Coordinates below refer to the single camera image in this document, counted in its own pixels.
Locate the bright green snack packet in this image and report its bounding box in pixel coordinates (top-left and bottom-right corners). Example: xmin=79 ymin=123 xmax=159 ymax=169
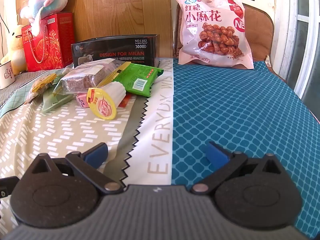
xmin=112 ymin=63 xmax=163 ymax=97

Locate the printed bed sheet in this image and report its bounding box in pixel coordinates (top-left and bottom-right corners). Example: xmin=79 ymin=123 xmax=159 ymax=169
xmin=0 ymin=57 xmax=175 ymax=230

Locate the red gift bag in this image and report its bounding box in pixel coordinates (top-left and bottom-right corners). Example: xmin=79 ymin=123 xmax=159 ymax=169
xmin=21 ymin=12 xmax=75 ymax=72

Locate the green pickle snack packet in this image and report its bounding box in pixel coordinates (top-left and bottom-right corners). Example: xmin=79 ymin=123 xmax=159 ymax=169
xmin=42 ymin=85 xmax=73 ymax=113

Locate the yellow striped snack packet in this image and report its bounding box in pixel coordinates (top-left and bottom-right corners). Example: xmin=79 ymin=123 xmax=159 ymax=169
xmin=96 ymin=62 xmax=132 ymax=88

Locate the yellow-lid jelly cup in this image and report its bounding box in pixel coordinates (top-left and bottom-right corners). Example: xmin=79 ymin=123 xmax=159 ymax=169
xmin=86 ymin=82 xmax=125 ymax=120

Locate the brown chair back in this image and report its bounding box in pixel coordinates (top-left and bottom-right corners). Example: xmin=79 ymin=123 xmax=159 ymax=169
xmin=172 ymin=0 xmax=274 ymax=65

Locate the yellow-brown snack packet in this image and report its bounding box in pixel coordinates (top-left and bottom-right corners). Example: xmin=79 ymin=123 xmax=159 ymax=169
xmin=25 ymin=74 xmax=57 ymax=103

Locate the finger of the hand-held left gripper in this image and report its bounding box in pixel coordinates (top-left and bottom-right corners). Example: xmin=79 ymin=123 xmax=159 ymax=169
xmin=0 ymin=176 xmax=20 ymax=198

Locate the black printed box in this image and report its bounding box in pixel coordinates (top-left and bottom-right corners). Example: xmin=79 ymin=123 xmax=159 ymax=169
xmin=71 ymin=34 xmax=160 ymax=68

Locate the red snack packet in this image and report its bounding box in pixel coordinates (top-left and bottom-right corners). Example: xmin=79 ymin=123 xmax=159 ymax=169
xmin=116 ymin=95 xmax=137 ymax=108

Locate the small pink snack packet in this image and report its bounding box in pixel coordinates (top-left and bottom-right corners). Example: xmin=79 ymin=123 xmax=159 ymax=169
xmin=76 ymin=92 xmax=90 ymax=108

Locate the white door frame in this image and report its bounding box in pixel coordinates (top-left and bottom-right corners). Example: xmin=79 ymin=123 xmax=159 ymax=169
xmin=274 ymin=0 xmax=320 ymax=100

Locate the yellow plush toy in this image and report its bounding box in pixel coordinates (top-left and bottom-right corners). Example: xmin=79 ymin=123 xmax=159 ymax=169
xmin=0 ymin=24 xmax=28 ymax=75

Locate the clear brown cake packet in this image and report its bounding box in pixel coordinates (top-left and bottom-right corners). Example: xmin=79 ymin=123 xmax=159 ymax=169
xmin=52 ymin=58 xmax=120 ymax=97

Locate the large pink snack bag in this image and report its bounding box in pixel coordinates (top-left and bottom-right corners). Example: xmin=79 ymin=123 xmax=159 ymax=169
xmin=174 ymin=0 xmax=255 ymax=70

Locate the white mug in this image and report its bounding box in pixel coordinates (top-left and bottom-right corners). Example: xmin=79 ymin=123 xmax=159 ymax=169
xmin=0 ymin=61 xmax=15 ymax=90

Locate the teal patterned cloth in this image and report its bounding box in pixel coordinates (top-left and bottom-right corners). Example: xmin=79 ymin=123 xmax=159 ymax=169
xmin=171 ymin=60 xmax=320 ymax=239

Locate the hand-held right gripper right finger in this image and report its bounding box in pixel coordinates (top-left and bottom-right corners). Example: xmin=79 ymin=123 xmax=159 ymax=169
xmin=191 ymin=141 xmax=287 ymax=195

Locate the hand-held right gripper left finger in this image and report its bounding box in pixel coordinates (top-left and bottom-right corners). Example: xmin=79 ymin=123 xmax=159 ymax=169
xmin=29 ymin=142 xmax=123 ymax=196

